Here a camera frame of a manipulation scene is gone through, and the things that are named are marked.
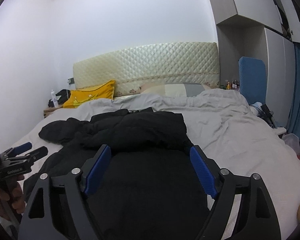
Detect blue padded chair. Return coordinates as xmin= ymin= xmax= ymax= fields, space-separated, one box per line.
xmin=238 ymin=56 xmax=267 ymax=105

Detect light grey duvet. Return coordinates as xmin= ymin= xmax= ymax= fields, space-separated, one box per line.
xmin=14 ymin=89 xmax=300 ymax=239

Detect black puffer jacket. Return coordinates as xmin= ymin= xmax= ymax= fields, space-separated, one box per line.
xmin=19 ymin=108 xmax=209 ymax=239

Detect wall power socket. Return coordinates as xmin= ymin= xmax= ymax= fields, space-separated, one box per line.
xmin=68 ymin=78 xmax=74 ymax=84

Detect small bottles on shelf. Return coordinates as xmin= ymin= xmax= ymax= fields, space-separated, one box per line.
xmin=220 ymin=80 xmax=240 ymax=91

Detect floral cream pillow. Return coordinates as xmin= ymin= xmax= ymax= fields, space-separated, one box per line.
xmin=114 ymin=80 xmax=151 ymax=97

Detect white wardrobe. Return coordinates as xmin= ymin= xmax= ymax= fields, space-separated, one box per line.
xmin=210 ymin=0 xmax=300 ymax=127

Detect person's left hand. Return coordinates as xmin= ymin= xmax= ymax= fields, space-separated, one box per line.
xmin=0 ymin=175 xmax=26 ymax=221

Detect grey white pillow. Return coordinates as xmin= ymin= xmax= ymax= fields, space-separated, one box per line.
xmin=140 ymin=83 xmax=211 ymax=98

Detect wooden nightstand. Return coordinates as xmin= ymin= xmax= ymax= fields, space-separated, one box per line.
xmin=43 ymin=105 xmax=63 ymax=119

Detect cream quilted headboard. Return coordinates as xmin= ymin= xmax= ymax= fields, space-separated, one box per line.
xmin=73 ymin=42 xmax=220 ymax=89

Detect white spray bottle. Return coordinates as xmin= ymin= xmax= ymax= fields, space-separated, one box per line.
xmin=51 ymin=90 xmax=59 ymax=108

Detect yellow pillow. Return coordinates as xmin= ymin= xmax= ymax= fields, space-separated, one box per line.
xmin=63 ymin=80 xmax=116 ymax=108

